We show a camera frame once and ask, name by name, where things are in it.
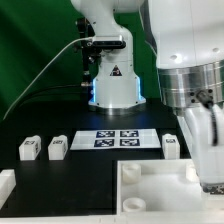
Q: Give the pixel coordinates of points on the white left obstacle bracket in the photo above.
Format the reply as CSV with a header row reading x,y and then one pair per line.
x,y
7,184

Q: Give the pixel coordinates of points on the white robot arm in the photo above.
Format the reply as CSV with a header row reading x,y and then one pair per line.
x,y
187,37

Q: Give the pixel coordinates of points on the white marker base plate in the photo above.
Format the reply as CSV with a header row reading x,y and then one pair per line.
x,y
116,139

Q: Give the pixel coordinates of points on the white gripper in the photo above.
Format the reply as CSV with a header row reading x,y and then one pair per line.
x,y
196,126

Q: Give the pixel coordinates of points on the white square tabletop tray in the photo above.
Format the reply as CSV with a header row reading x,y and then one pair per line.
x,y
162,189

